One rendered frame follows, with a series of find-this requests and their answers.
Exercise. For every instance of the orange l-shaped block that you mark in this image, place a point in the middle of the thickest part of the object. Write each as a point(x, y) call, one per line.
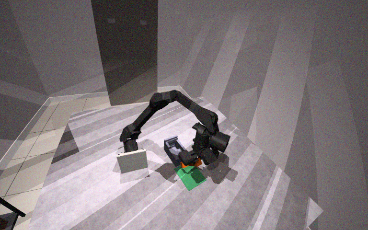
point(196, 164)

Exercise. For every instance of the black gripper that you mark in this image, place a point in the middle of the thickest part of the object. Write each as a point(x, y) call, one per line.
point(189, 157)

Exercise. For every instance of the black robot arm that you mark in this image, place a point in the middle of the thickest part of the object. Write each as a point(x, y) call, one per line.
point(208, 132)

